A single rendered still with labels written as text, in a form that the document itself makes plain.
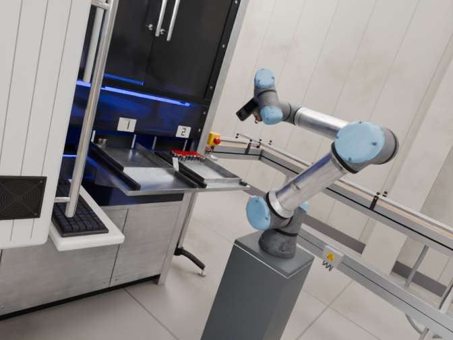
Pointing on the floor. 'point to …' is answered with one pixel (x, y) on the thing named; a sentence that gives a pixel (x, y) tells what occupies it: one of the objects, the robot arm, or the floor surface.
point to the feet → (191, 260)
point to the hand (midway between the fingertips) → (256, 118)
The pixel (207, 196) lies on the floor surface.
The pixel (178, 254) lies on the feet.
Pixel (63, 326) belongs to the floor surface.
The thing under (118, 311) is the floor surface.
